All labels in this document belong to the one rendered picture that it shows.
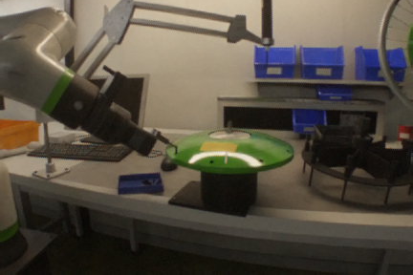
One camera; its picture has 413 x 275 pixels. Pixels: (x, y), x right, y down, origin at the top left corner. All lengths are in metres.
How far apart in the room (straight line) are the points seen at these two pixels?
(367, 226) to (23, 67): 0.74
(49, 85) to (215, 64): 1.21
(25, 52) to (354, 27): 1.47
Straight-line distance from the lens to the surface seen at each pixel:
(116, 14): 0.88
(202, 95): 1.60
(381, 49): 0.99
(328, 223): 0.66
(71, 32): 0.58
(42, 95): 0.47
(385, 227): 0.69
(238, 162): 0.52
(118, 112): 0.50
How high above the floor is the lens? 1.23
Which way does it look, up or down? 9 degrees down
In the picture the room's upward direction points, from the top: straight up
